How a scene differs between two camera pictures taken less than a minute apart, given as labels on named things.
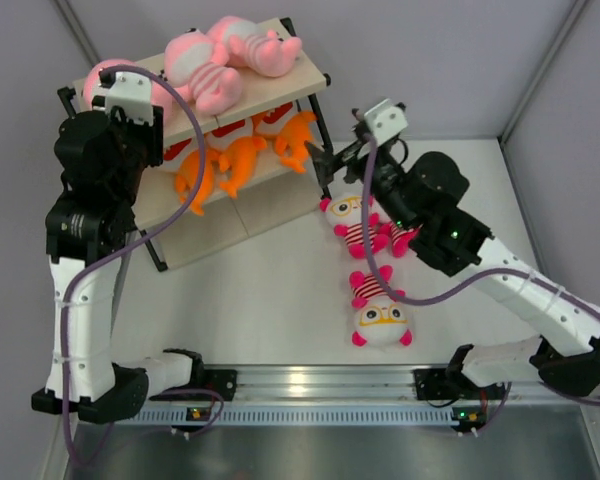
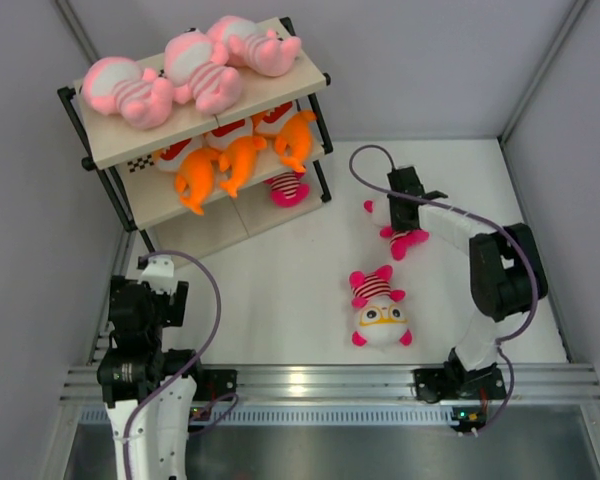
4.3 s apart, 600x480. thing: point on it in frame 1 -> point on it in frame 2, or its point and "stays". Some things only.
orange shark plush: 240,146 stays
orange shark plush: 292,137 stays
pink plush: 249,46 stays
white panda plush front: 381,321 stays
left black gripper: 150,135 -> 172,312
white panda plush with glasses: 344,209 -> 287,190
